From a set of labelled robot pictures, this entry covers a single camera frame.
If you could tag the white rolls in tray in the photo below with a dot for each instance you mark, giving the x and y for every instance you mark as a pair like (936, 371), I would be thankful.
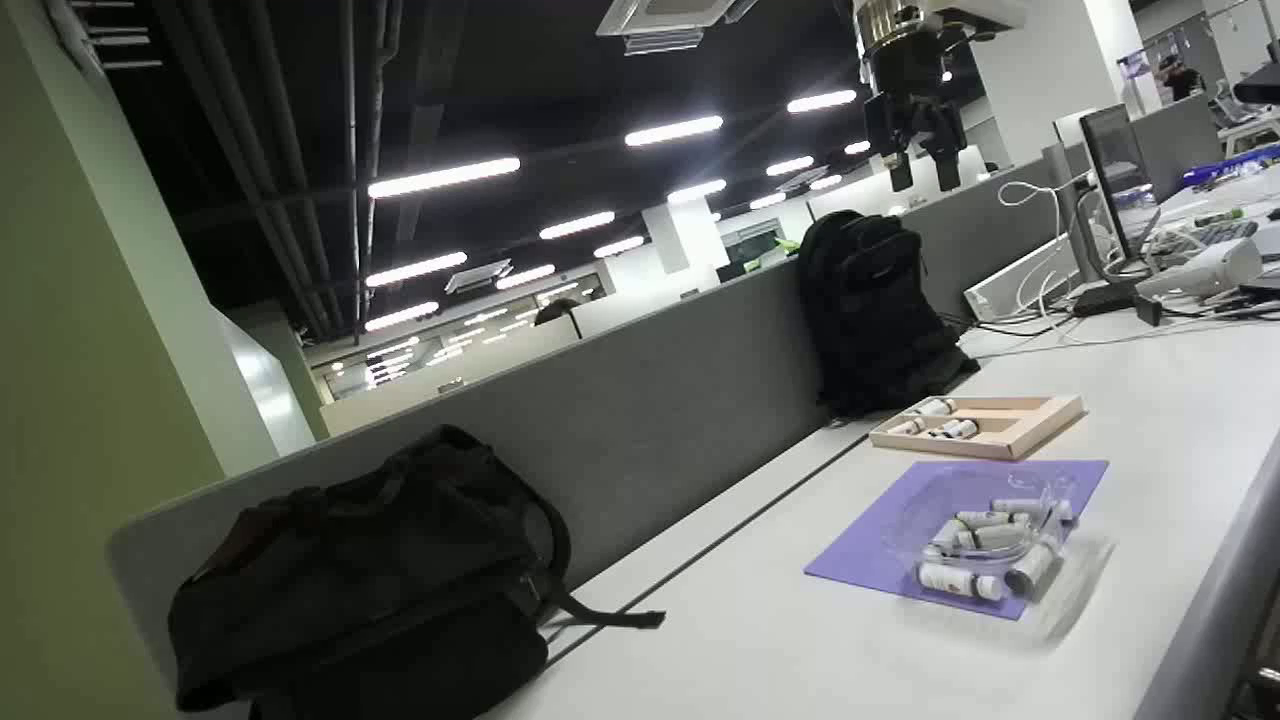
(941, 421)

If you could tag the white roll middle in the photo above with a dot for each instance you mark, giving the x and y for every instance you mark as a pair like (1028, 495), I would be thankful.
(976, 537)

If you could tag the white roll front right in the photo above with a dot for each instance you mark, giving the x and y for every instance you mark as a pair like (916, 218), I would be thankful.
(1026, 577)

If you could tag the white keyboard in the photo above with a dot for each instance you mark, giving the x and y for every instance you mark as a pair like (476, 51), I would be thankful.
(1020, 282)

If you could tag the purple mat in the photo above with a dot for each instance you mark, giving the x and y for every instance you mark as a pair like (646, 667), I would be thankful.
(861, 552)

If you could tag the grey desk divider panel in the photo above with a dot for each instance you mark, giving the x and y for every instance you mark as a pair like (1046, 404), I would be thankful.
(624, 433)

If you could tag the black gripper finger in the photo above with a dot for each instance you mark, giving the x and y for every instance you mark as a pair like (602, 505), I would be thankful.
(897, 169)
(946, 158)

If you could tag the wooden tray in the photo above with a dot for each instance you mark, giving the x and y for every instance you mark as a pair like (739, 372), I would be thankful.
(1011, 426)

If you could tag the black backpack far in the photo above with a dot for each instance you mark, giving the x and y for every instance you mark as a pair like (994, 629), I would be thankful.
(874, 334)

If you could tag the black backpack near left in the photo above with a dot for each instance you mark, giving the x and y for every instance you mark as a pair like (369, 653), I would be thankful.
(404, 595)

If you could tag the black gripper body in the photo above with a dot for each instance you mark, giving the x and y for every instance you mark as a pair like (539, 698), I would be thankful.
(908, 92)

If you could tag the white roll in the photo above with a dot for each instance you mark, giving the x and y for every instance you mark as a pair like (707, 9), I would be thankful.
(1036, 510)
(976, 537)
(960, 582)
(1026, 577)

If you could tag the white roll front left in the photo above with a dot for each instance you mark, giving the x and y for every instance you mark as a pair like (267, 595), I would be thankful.
(960, 582)

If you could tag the clear plastic container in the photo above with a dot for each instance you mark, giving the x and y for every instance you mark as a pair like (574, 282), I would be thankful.
(1017, 622)

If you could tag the white roll back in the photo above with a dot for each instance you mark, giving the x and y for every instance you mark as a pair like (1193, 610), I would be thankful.
(1036, 510)

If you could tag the black backpack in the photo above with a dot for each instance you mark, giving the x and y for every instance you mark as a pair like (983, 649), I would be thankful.
(874, 334)
(404, 595)

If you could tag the computer monitor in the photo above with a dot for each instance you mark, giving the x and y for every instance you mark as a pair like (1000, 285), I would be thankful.
(1122, 214)

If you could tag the ceiling air conditioner unit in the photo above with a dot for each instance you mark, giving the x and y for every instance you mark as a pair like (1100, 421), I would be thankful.
(666, 27)

